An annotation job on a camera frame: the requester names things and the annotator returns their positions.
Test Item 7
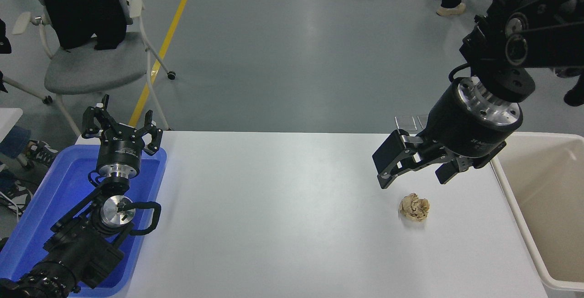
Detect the black garment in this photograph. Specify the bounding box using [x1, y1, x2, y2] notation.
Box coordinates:
[31, 0, 128, 51]

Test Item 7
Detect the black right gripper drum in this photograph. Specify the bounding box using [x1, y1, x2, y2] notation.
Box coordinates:
[422, 84, 519, 170]

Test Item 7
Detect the blue plastic tray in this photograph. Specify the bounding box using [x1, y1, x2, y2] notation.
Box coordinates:
[0, 144, 168, 298]

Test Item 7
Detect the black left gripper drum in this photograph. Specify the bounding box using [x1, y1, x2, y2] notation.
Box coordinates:
[96, 123, 145, 167]

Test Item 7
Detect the large pale plastic bin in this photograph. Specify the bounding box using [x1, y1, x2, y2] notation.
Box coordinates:
[490, 132, 584, 293]

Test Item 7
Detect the grey seat white frame chair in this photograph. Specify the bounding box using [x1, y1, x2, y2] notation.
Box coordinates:
[11, 0, 177, 137]

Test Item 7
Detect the tan paper ball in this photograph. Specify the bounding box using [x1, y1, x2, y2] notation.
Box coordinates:
[399, 193, 431, 222]

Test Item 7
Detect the small white side table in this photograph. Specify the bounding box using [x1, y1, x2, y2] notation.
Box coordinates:
[0, 108, 24, 143]

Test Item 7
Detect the seated person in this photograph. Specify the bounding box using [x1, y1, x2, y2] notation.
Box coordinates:
[0, 125, 59, 219]

